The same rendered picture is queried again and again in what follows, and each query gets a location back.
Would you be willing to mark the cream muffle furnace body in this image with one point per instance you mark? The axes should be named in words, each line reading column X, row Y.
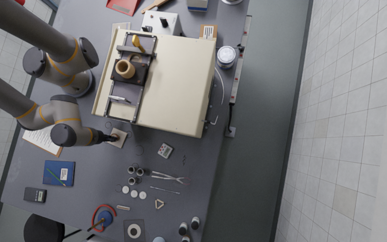
column 178, row 81

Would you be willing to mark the dark brown damper plate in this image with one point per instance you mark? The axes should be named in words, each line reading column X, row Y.
column 142, row 74

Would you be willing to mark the white and blue box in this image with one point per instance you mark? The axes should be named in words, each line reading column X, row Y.
column 197, row 4

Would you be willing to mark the cardboard box with label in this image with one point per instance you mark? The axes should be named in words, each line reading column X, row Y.
column 208, row 32

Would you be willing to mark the red tray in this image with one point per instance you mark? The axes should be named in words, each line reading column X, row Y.
column 122, row 5

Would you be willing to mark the black power switch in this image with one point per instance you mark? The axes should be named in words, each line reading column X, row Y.
column 147, row 28

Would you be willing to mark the tan chimney plug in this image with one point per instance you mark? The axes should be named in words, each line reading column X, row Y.
column 125, row 68

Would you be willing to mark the grey crucible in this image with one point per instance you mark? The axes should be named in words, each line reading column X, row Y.
column 131, row 169
column 131, row 181
column 140, row 171

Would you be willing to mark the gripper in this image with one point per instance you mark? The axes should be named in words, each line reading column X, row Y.
column 99, row 137

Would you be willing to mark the grey power strip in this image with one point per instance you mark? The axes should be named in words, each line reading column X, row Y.
column 239, row 69

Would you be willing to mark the black dial knob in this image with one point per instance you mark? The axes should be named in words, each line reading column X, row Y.
column 163, row 21

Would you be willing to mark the dark damper slide frame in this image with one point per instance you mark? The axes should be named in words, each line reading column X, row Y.
column 138, row 103

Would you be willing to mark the white timer with red buttons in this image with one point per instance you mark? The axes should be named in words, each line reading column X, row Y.
column 165, row 150

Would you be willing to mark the clear plastic sheet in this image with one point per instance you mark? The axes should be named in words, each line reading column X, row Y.
column 116, row 27

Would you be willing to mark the white round dish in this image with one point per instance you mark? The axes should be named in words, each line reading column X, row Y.
column 232, row 1

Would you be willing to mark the blue round disc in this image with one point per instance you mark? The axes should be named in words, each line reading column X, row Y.
column 106, row 216

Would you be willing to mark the green pencil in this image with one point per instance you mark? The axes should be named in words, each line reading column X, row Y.
column 56, row 177

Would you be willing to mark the white control box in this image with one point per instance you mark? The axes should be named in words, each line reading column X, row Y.
column 157, row 28

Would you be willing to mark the blue grey dome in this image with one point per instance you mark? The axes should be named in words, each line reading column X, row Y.
column 158, row 239

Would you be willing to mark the clipboard with paper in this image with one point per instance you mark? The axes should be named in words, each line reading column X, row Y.
column 40, row 139

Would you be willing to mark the white tin with blue band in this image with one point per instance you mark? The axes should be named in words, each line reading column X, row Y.
column 226, row 56

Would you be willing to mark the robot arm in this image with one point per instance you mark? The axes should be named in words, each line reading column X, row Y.
column 36, row 33

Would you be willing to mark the beige short rod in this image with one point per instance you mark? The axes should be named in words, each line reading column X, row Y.
column 123, row 207

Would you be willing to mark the black handheld meter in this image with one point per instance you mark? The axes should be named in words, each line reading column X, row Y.
column 35, row 194

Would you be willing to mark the silver crucible tongs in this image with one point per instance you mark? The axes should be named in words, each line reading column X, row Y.
column 169, row 178

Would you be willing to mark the yellow thumbscrew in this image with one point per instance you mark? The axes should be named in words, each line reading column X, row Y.
column 137, row 41

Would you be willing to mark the thin metal spatula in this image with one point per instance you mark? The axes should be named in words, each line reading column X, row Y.
column 164, row 190

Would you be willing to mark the dark bottle with white cap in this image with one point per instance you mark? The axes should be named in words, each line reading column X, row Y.
column 183, row 229
column 195, row 223
column 185, row 239

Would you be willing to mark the blue notebook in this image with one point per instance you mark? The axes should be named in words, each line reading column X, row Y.
column 54, row 178

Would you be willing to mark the black round stool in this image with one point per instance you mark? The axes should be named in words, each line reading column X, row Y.
column 42, row 230

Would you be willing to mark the beige heat tile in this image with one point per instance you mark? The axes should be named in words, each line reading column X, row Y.
column 121, row 142

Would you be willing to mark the grey clamp bar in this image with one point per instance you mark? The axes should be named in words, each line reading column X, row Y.
column 124, row 49

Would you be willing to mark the white crucible lid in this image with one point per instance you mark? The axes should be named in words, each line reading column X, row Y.
column 125, row 189
column 134, row 193
column 142, row 195

